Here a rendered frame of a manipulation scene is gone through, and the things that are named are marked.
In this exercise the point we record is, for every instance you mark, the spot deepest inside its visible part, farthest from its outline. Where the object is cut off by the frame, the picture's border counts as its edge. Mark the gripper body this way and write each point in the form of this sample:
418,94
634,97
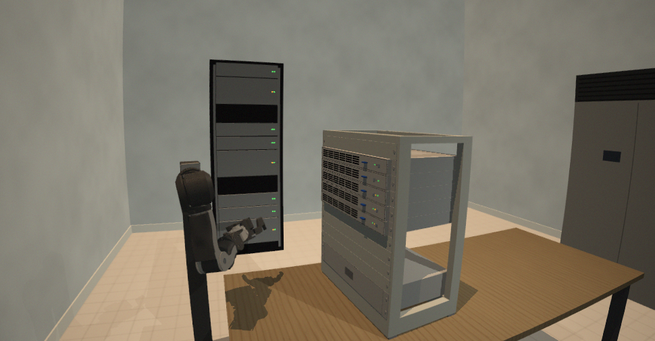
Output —
247,223

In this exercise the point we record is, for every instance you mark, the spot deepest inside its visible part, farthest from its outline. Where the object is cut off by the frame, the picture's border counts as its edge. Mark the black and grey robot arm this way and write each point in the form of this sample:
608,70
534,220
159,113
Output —
211,254

